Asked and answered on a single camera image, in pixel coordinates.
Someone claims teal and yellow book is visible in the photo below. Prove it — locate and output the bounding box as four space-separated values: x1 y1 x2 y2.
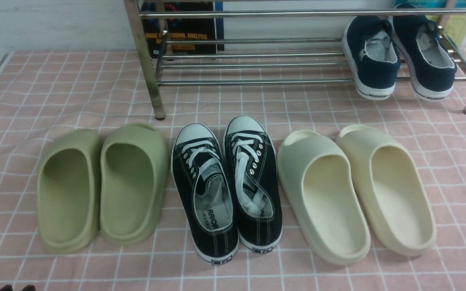
394 0 466 45

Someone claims green slide slipper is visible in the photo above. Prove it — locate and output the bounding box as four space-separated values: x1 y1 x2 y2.
100 123 170 244
36 129 102 254

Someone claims left green slide slipper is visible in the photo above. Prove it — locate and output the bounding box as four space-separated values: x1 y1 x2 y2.
36 129 102 254

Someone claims right black canvas sneaker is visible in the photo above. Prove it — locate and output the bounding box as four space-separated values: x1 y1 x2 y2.
222 116 283 254

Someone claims black canvas sneaker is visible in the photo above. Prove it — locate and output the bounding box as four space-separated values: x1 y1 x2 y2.
171 123 240 265
222 116 283 254

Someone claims pink checkered tablecloth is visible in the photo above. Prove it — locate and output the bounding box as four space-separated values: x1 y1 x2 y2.
0 51 466 291

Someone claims black image processing book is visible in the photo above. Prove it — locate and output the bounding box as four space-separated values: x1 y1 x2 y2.
142 2 225 59

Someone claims left black canvas sneaker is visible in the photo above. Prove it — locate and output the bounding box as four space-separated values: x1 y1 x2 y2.
171 123 240 265

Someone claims navy slip-on shoe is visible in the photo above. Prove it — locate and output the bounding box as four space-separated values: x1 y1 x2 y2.
388 15 457 101
341 15 401 101

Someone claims left cream slide slipper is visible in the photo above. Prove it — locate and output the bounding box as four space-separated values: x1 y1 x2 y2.
277 130 371 265

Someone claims cream slide slipper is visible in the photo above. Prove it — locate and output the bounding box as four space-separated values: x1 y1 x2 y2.
335 124 436 257
277 130 371 265

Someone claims right green slide slipper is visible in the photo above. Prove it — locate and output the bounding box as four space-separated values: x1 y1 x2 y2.
100 123 170 244

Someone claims metal shoe rack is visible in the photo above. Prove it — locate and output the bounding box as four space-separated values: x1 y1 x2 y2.
124 0 466 121

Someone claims right cream slide slipper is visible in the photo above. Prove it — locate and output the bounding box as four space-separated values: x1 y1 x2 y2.
335 124 436 257

